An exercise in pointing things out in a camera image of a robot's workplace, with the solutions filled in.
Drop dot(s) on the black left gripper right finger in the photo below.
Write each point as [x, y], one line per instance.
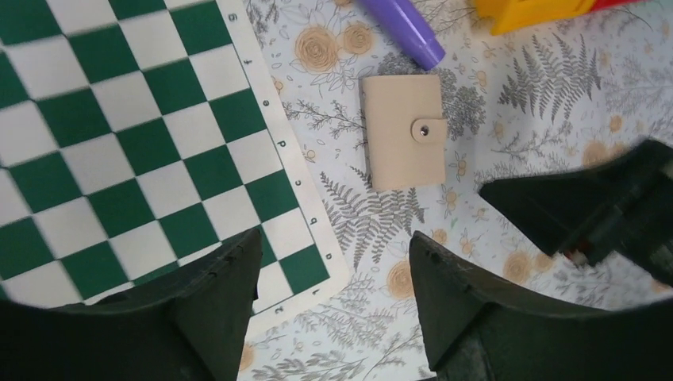
[478, 326]

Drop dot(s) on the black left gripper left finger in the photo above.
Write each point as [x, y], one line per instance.
[188, 324]

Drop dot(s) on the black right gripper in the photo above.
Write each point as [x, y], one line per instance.
[623, 205]

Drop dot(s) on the floral patterned table mat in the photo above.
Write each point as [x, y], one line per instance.
[550, 97]

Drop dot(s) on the green white chessboard mat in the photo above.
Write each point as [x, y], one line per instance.
[138, 136]

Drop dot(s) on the red plastic bin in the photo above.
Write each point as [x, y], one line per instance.
[606, 4]

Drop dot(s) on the yellow plastic bin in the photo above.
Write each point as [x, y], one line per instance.
[511, 15]

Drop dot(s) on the purple toy microphone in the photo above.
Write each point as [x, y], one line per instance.
[409, 29]

